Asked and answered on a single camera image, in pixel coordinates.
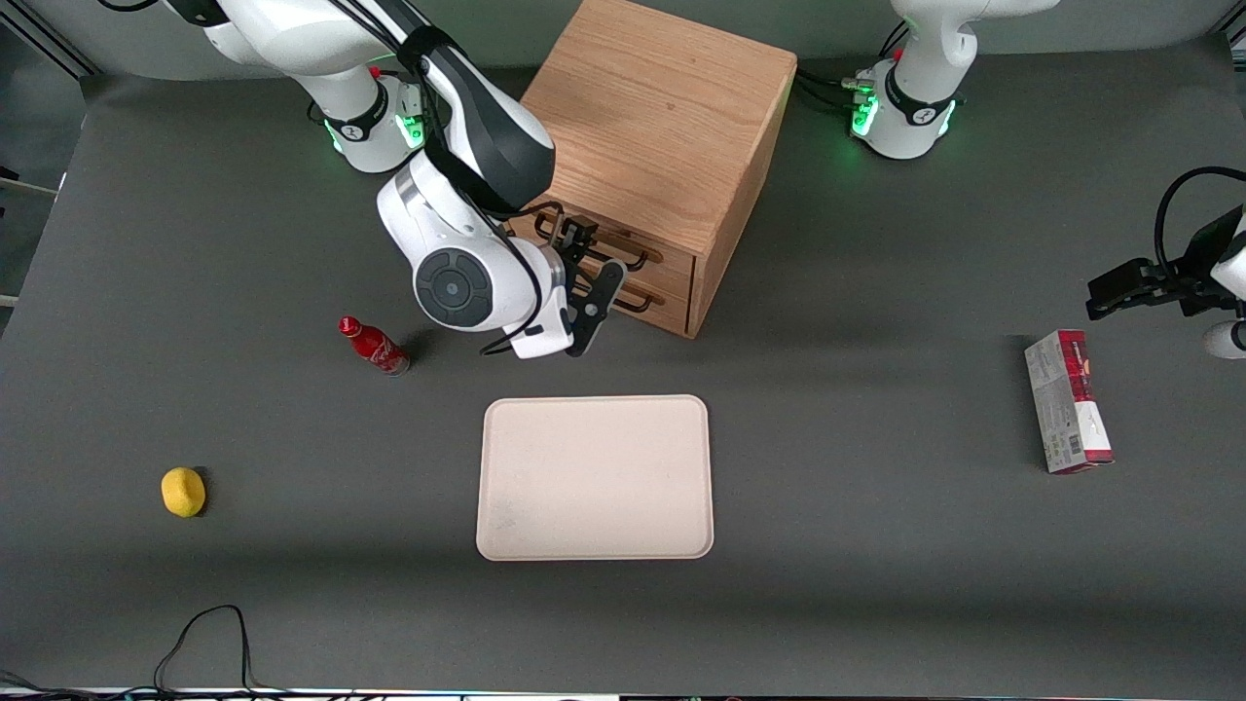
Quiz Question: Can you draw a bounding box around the thin black loose cable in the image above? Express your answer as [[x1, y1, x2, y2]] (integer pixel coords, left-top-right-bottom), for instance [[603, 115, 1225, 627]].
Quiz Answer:
[[151, 605, 264, 694]]

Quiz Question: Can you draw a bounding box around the black base cable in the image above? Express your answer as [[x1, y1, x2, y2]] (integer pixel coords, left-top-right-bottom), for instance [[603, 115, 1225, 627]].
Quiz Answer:
[[793, 70, 872, 110]]

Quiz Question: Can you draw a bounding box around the wooden drawer with black handle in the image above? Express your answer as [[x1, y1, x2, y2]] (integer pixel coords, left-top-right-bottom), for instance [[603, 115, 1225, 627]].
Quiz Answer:
[[506, 209, 696, 299], [584, 273, 692, 338]]

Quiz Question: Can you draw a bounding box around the beige rectangular tray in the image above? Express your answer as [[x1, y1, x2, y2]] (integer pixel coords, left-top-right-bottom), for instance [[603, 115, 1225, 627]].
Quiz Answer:
[[475, 394, 715, 562]]

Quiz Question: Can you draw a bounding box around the grey and red carton box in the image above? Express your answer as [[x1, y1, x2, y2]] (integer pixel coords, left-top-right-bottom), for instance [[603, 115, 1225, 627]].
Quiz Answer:
[[1024, 329, 1116, 475]]

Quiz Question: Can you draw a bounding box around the oak wooden drawer cabinet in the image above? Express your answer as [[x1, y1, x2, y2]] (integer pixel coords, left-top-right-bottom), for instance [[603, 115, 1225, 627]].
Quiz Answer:
[[506, 0, 799, 340]]

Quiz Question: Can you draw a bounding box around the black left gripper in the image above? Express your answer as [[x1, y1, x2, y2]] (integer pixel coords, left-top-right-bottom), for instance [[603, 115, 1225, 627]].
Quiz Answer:
[[1087, 207, 1239, 320]]

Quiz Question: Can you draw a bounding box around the aluminium frame rail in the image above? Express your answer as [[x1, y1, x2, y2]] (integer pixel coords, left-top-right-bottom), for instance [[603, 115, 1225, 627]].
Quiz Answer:
[[0, 0, 98, 79]]

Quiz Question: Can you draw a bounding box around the black metal drawer handle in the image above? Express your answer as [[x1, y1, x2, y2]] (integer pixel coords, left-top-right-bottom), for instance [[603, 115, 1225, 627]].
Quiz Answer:
[[584, 277, 655, 315], [533, 204, 650, 274]]

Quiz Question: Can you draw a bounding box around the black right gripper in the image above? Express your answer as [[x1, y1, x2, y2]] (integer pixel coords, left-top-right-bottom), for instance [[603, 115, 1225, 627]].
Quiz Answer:
[[559, 215, 609, 298]]

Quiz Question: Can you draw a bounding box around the red cola bottle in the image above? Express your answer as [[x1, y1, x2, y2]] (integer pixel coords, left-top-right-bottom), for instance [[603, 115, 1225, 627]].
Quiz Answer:
[[338, 314, 411, 378]]

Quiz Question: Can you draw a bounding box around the yellow lemon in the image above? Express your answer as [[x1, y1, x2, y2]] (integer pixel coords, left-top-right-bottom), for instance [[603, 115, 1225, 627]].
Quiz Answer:
[[161, 466, 207, 518]]

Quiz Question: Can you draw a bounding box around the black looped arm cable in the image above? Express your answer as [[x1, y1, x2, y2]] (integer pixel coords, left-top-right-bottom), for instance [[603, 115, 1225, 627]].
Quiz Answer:
[[1154, 166, 1246, 269]]

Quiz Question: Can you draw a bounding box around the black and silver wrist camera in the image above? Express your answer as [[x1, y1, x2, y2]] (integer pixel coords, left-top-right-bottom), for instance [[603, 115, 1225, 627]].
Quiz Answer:
[[1200, 319, 1246, 360], [568, 259, 627, 358]]

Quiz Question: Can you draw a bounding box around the pale thin bar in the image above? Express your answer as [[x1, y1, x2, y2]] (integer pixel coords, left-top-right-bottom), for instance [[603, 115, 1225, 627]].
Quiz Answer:
[[0, 167, 59, 198]]

